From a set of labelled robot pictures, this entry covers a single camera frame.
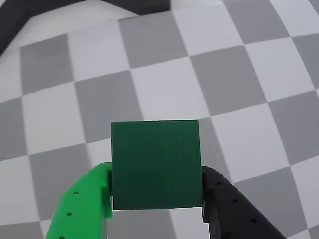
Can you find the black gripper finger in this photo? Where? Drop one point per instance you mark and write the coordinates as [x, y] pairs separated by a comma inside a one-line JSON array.
[[234, 211]]

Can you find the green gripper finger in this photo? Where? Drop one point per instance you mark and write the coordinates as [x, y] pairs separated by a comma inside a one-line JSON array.
[[82, 204]]

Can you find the dark green dice cube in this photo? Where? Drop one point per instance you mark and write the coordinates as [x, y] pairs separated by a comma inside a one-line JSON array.
[[155, 164]]

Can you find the grey white checkerboard mat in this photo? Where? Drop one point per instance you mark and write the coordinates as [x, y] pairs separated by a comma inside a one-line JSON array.
[[159, 92]]

